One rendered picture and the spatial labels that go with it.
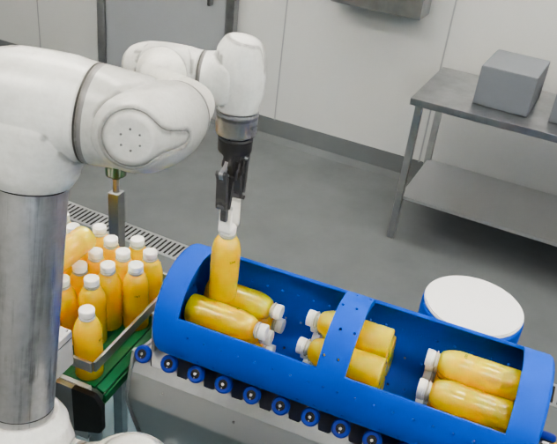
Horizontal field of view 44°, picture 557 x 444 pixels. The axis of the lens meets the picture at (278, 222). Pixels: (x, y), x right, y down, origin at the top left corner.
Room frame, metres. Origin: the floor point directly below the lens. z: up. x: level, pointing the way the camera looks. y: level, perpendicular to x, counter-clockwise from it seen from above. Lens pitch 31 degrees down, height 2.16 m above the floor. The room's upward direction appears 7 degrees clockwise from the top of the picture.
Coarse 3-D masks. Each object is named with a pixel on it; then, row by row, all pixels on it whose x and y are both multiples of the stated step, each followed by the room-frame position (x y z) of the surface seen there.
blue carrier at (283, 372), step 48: (192, 288) 1.41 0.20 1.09; (288, 288) 1.43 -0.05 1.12; (336, 288) 1.34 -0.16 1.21; (192, 336) 1.21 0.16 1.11; (288, 336) 1.39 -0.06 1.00; (336, 336) 1.16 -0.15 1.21; (432, 336) 1.31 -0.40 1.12; (480, 336) 1.23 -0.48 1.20; (288, 384) 1.13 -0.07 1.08; (336, 384) 1.10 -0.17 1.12; (384, 384) 1.27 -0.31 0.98; (528, 384) 1.06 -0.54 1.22; (384, 432) 1.08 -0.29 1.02; (432, 432) 1.03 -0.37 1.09; (480, 432) 1.01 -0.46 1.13; (528, 432) 0.99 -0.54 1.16
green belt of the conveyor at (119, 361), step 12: (108, 336) 1.42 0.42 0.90; (132, 336) 1.43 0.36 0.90; (144, 336) 1.43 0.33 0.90; (120, 348) 1.37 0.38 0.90; (132, 348) 1.38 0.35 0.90; (108, 360) 1.32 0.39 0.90; (120, 360) 1.33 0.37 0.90; (72, 372) 1.27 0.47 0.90; (108, 372) 1.28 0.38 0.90; (120, 372) 1.29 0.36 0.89; (96, 384) 1.23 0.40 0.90; (108, 384) 1.25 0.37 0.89; (120, 384) 1.28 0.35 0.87; (108, 396) 1.23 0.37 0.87
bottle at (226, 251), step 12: (216, 240) 1.34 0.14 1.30; (228, 240) 1.33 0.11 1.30; (216, 252) 1.32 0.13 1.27; (228, 252) 1.32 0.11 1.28; (240, 252) 1.34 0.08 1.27; (216, 264) 1.32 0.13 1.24; (228, 264) 1.32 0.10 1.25; (216, 276) 1.32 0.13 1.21; (228, 276) 1.32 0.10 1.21; (216, 288) 1.32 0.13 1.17; (228, 288) 1.32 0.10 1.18; (228, 300) 1.32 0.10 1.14
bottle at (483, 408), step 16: (432, 384) 1.13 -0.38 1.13; (448, 384) 1.11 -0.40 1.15; (432, 400) 1.10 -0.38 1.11; (448, 400) 1.08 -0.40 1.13; (464, 400) 1.08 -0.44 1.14; (480, 400) 1.08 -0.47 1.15; (496, 400) 1.08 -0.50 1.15; (464, 416) 1.07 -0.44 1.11; (480, 416) 1.06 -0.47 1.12; (496, 416) 1.05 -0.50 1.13
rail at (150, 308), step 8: (152, 304) 1.48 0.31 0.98; (144, 312) 1.44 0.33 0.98; (136, 320) 1.40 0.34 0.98; (144, 320) 1.43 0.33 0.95; (128, 328) 1.36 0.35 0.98; (136, 328) 1.40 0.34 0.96; (120, 336) 1.33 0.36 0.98; (128, 336) 1.36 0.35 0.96; (112, 344) 1.30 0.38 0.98; (120, 344) 1.32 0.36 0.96; (104, 352) 1.26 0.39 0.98; (112, 352) 1.29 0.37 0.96; (96, 360) 1.23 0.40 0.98; (104, 360) 1.26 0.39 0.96; (96, 368) 1.23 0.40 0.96
